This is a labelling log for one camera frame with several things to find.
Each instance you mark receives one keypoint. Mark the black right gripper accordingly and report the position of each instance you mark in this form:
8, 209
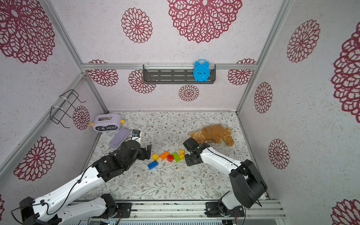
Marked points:
192, 152

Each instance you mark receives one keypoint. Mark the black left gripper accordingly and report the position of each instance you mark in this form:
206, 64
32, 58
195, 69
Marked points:
143, 155

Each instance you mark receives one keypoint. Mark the yellow square lego brick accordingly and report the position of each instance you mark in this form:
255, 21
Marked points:
155, 157

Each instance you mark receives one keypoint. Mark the orange lego brick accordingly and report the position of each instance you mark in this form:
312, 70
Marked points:
164, 155

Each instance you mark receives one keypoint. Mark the green lego brick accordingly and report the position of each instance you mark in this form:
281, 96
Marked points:
176, 157

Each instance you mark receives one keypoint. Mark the red lego brick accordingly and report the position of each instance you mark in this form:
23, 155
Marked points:
170, 158

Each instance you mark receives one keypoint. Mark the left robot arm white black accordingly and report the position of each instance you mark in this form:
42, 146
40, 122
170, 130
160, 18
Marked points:
57, 208

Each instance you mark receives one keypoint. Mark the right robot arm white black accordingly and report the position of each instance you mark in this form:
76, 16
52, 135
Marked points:
246, 181

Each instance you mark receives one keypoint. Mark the long blue lego brick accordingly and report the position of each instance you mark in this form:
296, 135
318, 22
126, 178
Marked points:
152, 165

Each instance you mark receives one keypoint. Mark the brown plush teddy bear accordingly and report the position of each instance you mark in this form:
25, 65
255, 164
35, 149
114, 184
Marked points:
214, 133

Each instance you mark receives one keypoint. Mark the purple pencil case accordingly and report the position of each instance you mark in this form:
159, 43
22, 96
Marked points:
119, 138

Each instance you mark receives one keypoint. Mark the purple toy radio clock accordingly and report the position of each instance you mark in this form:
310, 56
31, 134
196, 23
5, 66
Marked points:
107, 122

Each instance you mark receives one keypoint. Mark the blue alarm clock toy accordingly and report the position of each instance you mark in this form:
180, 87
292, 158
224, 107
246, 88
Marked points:
201, 71

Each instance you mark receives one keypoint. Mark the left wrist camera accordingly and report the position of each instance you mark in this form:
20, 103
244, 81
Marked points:
136, 134

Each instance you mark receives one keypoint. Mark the grey wall shelf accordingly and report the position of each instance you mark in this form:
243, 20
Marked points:
174, 76

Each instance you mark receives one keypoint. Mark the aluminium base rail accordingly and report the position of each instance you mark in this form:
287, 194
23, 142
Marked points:
197, 210

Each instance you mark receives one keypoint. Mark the black wire wall rack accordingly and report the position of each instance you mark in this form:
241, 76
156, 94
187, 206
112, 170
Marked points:
58, 113

